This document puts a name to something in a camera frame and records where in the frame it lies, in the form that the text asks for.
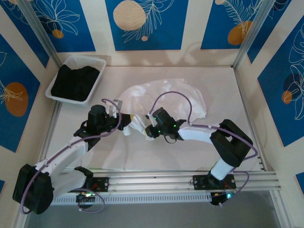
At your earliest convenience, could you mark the white t-shirt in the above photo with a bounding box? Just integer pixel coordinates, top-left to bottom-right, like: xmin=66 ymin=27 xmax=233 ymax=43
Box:
xmin=116 ymin=79 xmax=207 ymax=142

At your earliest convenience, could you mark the white plastic laundry basket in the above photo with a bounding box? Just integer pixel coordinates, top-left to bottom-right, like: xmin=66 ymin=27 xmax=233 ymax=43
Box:
xmin=45 ymin=55 xmax=107 ymax=105

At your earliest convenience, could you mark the white table cover sheet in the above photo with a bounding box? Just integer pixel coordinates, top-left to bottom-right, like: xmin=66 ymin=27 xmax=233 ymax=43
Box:
xmin=57 ymin=66 xmax=262 ymax=171

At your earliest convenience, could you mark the black garment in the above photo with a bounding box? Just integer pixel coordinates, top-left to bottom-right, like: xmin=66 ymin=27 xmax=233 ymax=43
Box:
xmin=51 ymin=65 xmax=100 ymax=102

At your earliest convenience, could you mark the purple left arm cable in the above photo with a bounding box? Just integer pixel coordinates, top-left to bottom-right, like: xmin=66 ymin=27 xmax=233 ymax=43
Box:
xmin=21 ymin=98 xmax=123 ymax=213

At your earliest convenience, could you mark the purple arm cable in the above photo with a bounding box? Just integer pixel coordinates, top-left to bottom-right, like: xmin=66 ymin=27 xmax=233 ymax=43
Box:
xmin=21 ymin=98 xmax=123 ymax=213
xmin=149 ymin=91 xmax=258 ymax=207

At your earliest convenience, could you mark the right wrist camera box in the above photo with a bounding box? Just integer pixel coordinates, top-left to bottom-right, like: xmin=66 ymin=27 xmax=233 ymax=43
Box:
xmin=146 ymin=113 xmax=156 ymax=127

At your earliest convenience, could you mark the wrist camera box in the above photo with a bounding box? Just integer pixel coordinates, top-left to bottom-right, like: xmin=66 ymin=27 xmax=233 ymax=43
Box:
xmin=146 ymin=113 xmax=156 ymax=127
xmin=109 ymin=99 xmax=124 ymax=119

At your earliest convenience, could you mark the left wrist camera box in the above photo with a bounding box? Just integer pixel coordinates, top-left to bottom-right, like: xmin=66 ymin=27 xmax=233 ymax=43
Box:
xmin=109 ymin=99 xmax=124 ymax=119

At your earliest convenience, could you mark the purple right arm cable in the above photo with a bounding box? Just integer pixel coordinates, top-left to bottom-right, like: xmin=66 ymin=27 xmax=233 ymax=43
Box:
xmin=149 ymin=91 xmax=258 ymax=207

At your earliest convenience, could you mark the aluminium side rail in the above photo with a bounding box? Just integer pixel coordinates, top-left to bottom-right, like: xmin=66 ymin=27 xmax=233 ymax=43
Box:
xmin=234 ymin=67 xmax=267 ymax=171
xmin=34 ymin=68 xmax=74 ymax=176

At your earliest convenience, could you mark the aluminium front rail frame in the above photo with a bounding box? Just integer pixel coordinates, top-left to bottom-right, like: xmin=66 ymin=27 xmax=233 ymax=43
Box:
xmin=20 ymin=170 xmax=282 ymax=196

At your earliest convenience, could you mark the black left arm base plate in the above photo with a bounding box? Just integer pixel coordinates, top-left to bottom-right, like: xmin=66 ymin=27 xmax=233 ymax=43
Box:
xmin=66 ymin=177 xmax=110 ymax=193

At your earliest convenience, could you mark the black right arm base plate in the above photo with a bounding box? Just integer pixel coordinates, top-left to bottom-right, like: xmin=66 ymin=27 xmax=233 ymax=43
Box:
xmin=192 ymin=174 xmax=236 ymax=190

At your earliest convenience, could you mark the white slotted cable duct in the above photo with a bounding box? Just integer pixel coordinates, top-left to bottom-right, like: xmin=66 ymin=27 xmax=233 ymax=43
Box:
xmin=51 ymin=193 xmax=212 ymax=206

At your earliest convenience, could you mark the aluminium corner post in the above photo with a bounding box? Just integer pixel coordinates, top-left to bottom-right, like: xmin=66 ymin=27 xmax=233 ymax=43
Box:
xmin=18 ymin=0 xmax=67 ymax=74
xmin=232 ymin=0 xmax=273 ymax=70

